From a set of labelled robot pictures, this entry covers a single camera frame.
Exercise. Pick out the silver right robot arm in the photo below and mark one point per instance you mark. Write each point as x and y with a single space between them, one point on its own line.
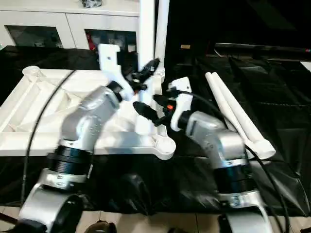
223 150

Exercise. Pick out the small red bottle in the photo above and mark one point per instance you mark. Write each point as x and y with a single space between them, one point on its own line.
91 45

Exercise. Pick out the grey metal clutter object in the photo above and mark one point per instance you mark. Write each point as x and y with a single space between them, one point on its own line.
91 3

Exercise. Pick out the glossy black mat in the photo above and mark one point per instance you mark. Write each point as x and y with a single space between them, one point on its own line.
282 97

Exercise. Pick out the white plastic table top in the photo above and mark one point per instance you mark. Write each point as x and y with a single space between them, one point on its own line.
39 97

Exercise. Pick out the white plastic table leg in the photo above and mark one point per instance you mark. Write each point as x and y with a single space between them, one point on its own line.
228 104
243 107
162 34
146 34

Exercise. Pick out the white cabinet with glass doors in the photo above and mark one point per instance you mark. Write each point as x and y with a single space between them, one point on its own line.
48 22

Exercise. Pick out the black left robot foot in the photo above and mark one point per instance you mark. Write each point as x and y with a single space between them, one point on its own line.
99 227

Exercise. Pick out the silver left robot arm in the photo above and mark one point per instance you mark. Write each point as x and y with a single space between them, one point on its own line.
82 131

